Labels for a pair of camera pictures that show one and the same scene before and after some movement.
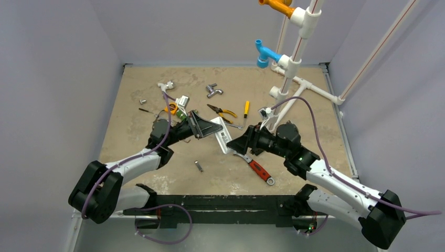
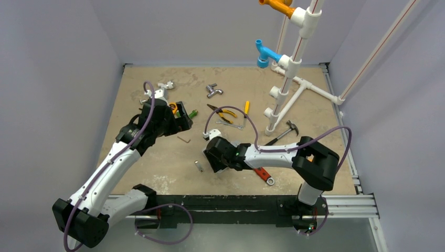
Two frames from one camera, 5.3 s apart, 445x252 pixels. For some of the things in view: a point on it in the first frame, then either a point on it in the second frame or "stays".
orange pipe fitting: [282, 6] stays
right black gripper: [254, 139] → [211, 157]
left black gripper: [202, 127] → [179, 124]
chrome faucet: [212, 91] stays
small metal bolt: [199, 167] stays
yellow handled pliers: [219, 111] stays
